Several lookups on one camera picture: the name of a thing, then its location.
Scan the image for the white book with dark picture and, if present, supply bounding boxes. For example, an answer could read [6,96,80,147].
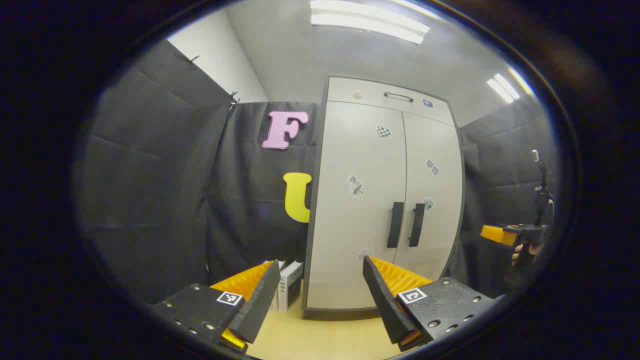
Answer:
[278,260,305,313]

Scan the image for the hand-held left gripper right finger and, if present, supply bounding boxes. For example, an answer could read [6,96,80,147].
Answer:
[362,255,506,352]

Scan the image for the black backdrop cloth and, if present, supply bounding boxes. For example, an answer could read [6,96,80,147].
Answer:
[75,39,561,306]

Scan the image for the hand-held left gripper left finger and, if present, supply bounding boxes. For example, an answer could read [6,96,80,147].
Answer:
[150,260,282,353]

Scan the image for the beige book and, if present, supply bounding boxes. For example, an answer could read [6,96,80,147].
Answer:
[267,259,286,313]

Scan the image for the small ceiling light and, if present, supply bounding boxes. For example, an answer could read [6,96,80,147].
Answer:
[486,73,522,104]

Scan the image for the white double-door shoe cabinet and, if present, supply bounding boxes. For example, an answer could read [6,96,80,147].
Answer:
[301,75,467,321]

